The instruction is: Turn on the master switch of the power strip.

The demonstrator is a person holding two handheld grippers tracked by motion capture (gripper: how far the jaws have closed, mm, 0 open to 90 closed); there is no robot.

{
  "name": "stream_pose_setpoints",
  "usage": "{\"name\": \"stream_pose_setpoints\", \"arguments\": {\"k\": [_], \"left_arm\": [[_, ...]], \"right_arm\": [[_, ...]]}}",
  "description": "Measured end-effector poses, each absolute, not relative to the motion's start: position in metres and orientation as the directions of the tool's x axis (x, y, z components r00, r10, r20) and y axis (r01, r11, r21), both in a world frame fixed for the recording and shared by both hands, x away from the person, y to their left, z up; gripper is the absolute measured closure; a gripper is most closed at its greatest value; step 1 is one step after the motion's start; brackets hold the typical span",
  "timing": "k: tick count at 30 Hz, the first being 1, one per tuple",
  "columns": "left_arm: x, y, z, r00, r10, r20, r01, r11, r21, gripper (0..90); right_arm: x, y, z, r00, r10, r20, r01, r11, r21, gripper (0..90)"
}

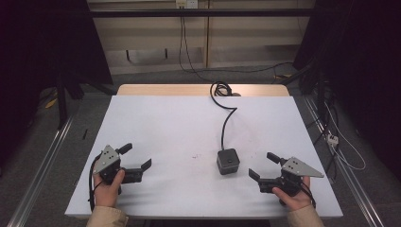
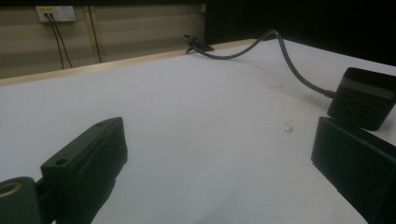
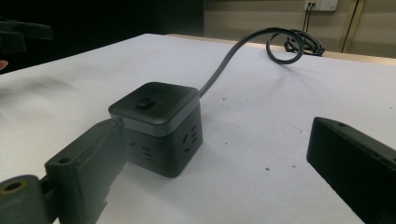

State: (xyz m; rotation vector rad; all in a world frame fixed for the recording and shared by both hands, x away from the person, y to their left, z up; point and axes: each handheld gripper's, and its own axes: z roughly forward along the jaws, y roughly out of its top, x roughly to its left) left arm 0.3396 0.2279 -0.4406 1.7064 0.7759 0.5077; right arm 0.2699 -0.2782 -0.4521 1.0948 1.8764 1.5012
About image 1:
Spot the dark curtain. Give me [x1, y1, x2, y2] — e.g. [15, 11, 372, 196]
[292, 0, 401, 173]
[0, 0, 114, 168]

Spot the wooden table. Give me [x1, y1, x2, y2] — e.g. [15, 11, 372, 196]
[116, 83, 290, 97]

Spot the thick black device cable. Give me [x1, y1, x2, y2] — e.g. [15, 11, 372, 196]
[209, 80, 242, 151]

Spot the white wall socket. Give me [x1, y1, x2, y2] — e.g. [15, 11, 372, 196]
[175, 0, 200, 9]

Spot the yellow floor tape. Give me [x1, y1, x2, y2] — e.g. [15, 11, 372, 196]
[44, 97, 59, 110]

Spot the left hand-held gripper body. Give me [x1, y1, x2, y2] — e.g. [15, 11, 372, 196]
[92, 144, 145, 187]

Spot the white power strip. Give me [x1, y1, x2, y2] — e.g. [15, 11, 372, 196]
[326, 132, 340, 148]

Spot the person's right hand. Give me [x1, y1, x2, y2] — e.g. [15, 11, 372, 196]
[271, 176, 313, 212]

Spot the white table cover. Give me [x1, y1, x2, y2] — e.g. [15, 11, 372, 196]
[64, 95, 344, 219]

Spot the left hand-held gripper black cable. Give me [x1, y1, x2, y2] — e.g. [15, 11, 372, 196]
[87, 153, 105, 213]

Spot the white cable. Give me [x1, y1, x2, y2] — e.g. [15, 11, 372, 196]
[323, 101, 367, 172]

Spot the aluminium floor rail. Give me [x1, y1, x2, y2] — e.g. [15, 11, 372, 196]
[303, 96, 386, 227]
[7, 115, 76, 227]

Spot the black metal stand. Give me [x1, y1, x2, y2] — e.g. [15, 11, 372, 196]
[54, 71, 118, 131]

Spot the right hand-held gripper black cable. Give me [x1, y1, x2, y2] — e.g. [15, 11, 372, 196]
[298, 181, 318, 209]

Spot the hand-held gripper black cable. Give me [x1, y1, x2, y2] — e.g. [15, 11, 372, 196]
[87, 153, 105, 213]
[298, 181, 318, 209]

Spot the black horizontal bar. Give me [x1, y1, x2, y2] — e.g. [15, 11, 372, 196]
[88, 9, 316, 19]

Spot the person's left hand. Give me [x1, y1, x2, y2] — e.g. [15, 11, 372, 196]
[93, 168, 127, 209]

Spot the black cube device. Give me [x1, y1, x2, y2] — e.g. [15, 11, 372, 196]
[216, 148, 241, 176]

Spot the thin black wall cable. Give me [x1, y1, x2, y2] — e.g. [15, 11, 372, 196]
[178, 7, 295, 83]

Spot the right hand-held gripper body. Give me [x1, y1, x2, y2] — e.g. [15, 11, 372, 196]
[258, 156, 325, 197]

